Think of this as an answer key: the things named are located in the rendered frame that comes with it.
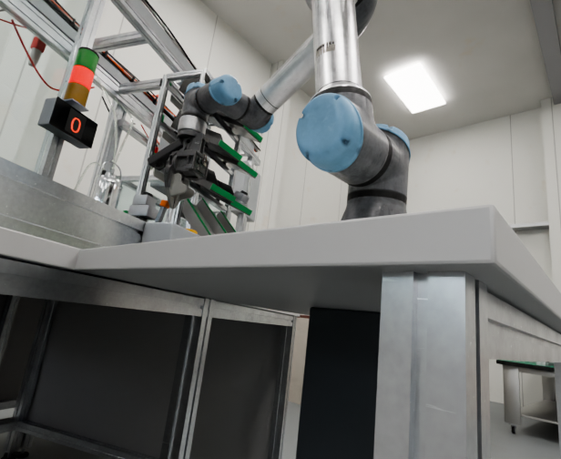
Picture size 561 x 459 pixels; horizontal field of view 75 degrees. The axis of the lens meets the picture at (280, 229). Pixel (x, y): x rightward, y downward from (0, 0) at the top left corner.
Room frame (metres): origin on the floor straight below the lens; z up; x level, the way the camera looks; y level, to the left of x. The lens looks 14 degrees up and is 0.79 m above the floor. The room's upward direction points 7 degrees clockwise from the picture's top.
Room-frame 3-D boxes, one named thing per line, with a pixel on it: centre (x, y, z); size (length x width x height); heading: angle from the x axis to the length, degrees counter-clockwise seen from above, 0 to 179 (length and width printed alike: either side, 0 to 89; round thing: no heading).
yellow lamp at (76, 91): (0.82, 0.55, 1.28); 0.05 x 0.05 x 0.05
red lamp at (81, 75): (0.82, 0.55, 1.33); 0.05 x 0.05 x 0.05
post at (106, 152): (2.09, 1.12, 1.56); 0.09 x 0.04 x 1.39; 160
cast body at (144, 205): (0.96, 0.39, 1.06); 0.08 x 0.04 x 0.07; 69
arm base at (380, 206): (0.69, -0.18, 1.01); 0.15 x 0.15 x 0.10
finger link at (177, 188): (0.91, 0.28, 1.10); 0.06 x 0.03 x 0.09; 70
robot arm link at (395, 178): (0.67, -0.18, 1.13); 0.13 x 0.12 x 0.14; 136
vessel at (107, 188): (1.80, 0.92, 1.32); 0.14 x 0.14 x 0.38
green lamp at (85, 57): (0.82, 0.55, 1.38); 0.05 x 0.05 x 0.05
